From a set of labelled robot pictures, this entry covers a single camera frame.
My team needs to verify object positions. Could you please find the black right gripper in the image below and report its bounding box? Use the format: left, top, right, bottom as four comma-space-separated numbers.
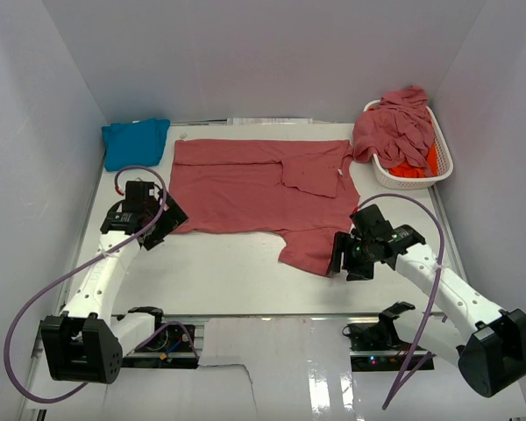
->
325, 232, 375, 282

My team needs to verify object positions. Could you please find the pink t-shirt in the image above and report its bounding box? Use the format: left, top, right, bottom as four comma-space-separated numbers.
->
169, 139, 359, 276
352, 85, 435, 177

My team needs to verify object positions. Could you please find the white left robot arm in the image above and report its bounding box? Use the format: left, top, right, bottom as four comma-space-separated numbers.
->
40, 181, 188, 384

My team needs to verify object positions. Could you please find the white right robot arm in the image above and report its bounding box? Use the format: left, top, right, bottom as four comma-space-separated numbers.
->
327, 204, 526, 397

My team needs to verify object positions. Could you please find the folded blue t-shirt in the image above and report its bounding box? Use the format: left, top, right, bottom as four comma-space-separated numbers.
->
102, 118, 171, 172

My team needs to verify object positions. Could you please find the white plastic laundry basket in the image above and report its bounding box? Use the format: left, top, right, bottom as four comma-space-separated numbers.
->
362, 99, 454, 190

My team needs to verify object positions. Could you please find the pink t-shirt in basket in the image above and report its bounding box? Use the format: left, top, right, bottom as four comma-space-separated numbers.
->
352, 85, 435, 177

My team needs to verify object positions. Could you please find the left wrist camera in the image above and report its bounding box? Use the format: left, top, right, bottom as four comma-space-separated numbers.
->
143, 182, 166, 207

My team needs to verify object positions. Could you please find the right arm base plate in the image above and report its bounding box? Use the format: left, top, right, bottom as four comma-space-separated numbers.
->
341, 322, 411, 373

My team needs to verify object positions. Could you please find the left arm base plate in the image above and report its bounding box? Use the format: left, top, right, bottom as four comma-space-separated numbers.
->
122, 324, 204, 369

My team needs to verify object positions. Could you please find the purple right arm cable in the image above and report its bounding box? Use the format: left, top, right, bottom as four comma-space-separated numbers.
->
354, 192, 445, 411

